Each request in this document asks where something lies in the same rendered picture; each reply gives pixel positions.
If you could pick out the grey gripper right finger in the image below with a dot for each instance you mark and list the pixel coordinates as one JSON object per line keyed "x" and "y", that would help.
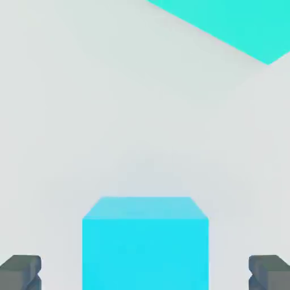
{"x": 271, "y": 271}

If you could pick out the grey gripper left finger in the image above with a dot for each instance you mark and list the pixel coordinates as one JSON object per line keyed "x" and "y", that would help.
{"x": 18, "y": 271}

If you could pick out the small cyan cube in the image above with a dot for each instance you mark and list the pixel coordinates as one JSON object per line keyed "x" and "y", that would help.
{"x": 145, "y": 249}

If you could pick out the large turquoise box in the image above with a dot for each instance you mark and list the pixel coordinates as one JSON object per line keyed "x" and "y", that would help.
{"x": 238, "y": 20}

